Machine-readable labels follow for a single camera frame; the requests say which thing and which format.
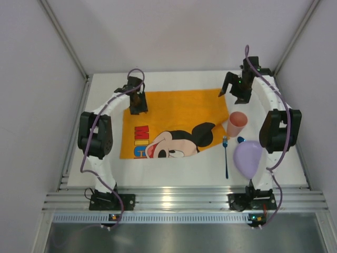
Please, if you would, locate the pink plastic cup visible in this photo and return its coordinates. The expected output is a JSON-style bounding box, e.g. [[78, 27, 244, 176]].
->
[[227, 111, 248, 137]]

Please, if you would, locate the blue plastic fork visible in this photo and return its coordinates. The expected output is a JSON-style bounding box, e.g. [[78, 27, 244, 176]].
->
[[222, 135, 229, 179]]

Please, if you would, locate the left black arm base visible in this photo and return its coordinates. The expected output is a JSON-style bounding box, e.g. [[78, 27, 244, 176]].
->
[[89, 191, 135, 211]]

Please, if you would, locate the orange Mickey Mouse cloth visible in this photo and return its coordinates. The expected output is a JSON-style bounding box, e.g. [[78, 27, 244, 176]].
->
[[120, 89, 229, 159]]

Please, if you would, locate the slotted grey cable duct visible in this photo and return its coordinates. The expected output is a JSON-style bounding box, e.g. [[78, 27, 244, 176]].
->
[[53, 212, 265, 224]]

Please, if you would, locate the lilac plastic plate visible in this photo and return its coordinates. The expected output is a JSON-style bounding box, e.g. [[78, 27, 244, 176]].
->
[[233, 140, 263, 180]]

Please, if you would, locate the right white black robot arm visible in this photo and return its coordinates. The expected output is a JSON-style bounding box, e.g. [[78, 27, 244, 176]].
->
[[220, 56, 302, 190]]

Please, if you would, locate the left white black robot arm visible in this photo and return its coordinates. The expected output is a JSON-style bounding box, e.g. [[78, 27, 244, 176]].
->
[[77, 75, 147, 194]]

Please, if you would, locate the aluminium mounting rail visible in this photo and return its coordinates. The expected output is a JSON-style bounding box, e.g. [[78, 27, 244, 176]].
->
[[42, 187, 328, 212]]

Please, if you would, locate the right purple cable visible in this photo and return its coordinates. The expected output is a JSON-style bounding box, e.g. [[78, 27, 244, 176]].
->
[[244, 44, 292, 229]]

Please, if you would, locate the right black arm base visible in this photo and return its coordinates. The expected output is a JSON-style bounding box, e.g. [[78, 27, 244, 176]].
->
[[228, 191, 277, 212]]

